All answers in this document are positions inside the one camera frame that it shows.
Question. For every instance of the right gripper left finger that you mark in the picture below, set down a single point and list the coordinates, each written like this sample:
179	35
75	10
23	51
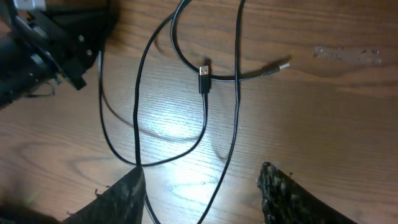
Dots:
122	203

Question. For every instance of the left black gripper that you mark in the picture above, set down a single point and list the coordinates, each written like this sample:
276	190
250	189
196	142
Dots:
44	45

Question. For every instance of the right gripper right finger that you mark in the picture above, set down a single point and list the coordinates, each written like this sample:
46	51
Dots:
286	202

